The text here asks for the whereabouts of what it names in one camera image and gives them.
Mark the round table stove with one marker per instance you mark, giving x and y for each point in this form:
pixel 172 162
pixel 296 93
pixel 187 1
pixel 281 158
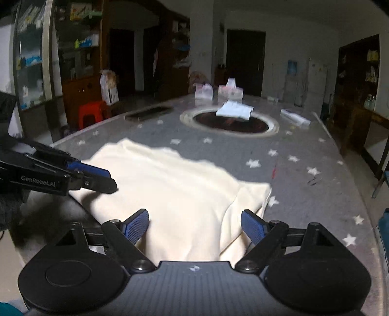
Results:
pixel 240 125

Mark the dark wooden door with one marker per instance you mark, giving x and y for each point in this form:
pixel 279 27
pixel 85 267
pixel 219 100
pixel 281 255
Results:
pixel 245 60

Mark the wooden wall shelf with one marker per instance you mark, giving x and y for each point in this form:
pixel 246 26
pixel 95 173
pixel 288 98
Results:
pixel 358 79

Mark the wooden cabinet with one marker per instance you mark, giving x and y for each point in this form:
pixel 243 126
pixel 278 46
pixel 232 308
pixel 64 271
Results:
pixel 79 60

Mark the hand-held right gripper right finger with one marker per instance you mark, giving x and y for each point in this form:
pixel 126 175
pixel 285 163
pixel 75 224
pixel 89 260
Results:
pixel 253 226

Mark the white refrigerator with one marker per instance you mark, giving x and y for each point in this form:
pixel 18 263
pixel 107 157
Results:
pixel 317 83

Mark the wooden shelf unit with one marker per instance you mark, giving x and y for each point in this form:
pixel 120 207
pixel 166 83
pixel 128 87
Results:
pixel 179 60

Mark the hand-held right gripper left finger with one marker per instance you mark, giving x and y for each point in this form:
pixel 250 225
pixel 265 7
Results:
pixel 136 226

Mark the white folded cloth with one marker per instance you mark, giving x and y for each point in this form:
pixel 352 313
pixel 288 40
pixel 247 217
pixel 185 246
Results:
pixel 234 111

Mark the red plastic stool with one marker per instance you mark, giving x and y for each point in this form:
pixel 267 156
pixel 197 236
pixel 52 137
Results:
pixel 91 111

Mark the white plastic packet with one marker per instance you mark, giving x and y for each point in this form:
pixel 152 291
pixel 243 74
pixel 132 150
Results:
pixel 294 117

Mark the grey star-patterned tablecloth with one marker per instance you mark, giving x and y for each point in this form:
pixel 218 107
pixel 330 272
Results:
pixel 212 149

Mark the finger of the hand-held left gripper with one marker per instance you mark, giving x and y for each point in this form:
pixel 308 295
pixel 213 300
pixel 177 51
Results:
pixel 101 183
pixel 88 169

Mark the glass display cabinet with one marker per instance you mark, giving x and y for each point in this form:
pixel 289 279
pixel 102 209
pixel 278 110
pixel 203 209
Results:
pixel 33 54

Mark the white printed bag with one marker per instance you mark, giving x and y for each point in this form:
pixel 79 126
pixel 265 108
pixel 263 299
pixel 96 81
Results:
pixel 109 87

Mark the cream garment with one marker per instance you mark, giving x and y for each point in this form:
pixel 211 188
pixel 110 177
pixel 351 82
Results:
pixel 176 194

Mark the wooden desk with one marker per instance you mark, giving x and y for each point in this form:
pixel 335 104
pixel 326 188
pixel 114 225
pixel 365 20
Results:
pixel 372 127

